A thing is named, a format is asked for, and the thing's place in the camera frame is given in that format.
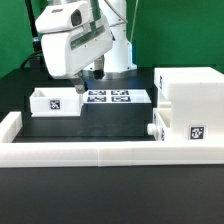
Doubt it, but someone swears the black cable with connector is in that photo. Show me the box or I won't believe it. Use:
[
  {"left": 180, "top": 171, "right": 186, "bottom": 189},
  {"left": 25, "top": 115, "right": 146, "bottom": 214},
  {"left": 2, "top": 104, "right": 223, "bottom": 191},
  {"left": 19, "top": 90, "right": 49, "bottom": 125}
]
[{"left": 20, "top": 49, "right": 45, "bottom": 70}]

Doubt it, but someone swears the white drawer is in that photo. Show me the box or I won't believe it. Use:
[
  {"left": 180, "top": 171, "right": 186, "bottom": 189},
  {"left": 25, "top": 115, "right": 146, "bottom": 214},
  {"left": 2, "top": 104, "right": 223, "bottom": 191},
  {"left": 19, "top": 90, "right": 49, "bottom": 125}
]
[
  {"left": 30, "top": 87, "right": 83, "bottom": 117},
  {"left": 147, "top": 102, "right": 171, "bottom": 141}
]

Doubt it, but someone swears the white front drawer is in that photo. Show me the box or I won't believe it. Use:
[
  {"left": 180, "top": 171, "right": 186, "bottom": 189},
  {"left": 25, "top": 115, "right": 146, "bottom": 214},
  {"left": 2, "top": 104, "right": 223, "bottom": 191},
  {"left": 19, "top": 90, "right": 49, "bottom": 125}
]
[{"left": 147, "top": 102, "right": 171, "bottom": 141}]

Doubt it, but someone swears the white drawer cabinet box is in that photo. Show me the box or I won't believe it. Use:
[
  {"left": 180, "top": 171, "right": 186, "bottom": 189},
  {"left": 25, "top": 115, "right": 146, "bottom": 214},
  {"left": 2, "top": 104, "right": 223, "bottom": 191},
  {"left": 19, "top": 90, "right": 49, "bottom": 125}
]
[{"left": 154, "top": 67, "right": 224, "bottom": 143}]

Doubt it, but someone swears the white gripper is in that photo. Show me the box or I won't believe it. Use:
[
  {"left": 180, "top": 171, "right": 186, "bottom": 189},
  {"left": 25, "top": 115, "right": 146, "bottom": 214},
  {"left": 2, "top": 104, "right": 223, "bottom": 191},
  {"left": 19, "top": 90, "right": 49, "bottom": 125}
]
[{"left": 35, "top": 0, "right": 113, "bottom": 94}]

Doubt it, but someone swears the white fiducial marker plate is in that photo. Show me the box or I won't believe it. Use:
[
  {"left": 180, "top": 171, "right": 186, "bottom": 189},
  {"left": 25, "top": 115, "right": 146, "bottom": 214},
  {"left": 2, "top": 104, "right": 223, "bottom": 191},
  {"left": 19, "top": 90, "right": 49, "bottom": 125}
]
[{"left": 83, "top": 89, "right": 151, "bottom": 104}]

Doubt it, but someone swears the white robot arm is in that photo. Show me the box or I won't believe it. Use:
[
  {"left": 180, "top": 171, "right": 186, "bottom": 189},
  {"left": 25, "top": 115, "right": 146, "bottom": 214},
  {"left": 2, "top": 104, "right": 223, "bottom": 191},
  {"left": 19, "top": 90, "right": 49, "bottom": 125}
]
[{"left": 35, "top": 0, "right": 136, "bottom": 94}]

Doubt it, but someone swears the black pole stand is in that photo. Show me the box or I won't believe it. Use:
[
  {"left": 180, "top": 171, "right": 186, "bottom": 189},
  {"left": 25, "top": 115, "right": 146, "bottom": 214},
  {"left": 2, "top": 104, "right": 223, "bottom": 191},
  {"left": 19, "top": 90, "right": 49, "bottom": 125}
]
[{"left": 25, "top": 0, "right": 45, "bottom": 68}]

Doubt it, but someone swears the white U-shaped table fence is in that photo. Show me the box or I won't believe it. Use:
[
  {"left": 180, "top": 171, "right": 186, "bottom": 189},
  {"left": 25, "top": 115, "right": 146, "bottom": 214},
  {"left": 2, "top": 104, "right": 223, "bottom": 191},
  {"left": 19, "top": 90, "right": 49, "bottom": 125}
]
[{"left": 0, "top": 112, "right": 224, "bottom": 168}]

